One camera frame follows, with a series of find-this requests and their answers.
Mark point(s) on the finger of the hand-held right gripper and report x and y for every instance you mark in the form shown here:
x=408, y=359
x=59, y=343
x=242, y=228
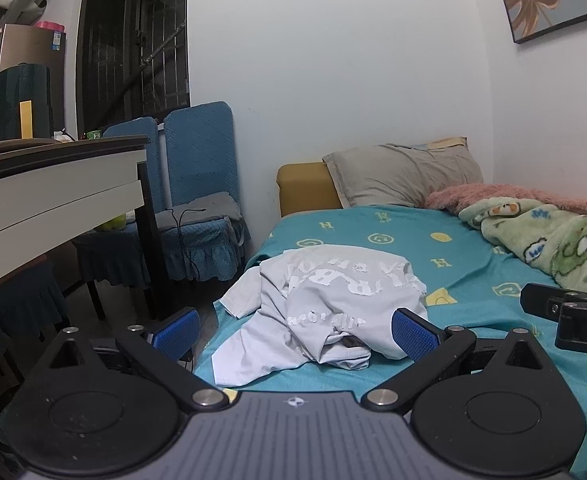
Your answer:
x=541, y=300

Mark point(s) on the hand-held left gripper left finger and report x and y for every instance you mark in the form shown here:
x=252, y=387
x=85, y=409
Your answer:
x=176, y=335

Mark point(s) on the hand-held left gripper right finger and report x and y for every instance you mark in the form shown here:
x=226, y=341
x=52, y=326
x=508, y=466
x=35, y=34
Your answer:
x=416, y=335

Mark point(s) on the white printed t-shirt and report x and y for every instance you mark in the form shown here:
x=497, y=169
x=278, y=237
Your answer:
x=323, y=300

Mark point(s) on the green cartoon fleece blanket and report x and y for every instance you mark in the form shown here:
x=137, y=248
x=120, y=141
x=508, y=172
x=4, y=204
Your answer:
x=548, y=240

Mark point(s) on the short blue covered chair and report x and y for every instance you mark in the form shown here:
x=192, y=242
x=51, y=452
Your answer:
x=128, y=240

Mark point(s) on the pink fluffy blanket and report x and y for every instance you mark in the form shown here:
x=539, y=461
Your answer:
x=523, y=195

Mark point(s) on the teal patterned bed sheet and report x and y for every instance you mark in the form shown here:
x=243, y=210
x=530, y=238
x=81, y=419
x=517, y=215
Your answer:
x=373, y=230

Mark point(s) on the green plush toy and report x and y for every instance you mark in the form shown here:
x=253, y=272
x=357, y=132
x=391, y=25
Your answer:
x=111, y=223

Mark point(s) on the grey cloth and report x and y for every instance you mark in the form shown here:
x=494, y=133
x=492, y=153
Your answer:
x=213, y=206

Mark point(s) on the beige pillow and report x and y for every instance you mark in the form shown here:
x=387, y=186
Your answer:
x=398, y=175

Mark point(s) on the dark blue covered stool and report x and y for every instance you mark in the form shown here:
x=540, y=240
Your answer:
x=13, y=310

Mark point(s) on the tall blue covered chair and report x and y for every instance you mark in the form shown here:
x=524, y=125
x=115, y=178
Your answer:
x=198, y=155

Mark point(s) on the white desk with dark top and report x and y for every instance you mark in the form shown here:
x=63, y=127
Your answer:
x=48, y=185

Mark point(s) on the dark barred window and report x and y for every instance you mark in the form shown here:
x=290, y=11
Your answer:
x=123, y=45

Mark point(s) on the pink basin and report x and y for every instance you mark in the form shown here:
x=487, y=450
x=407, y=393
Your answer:
x=49, y=27

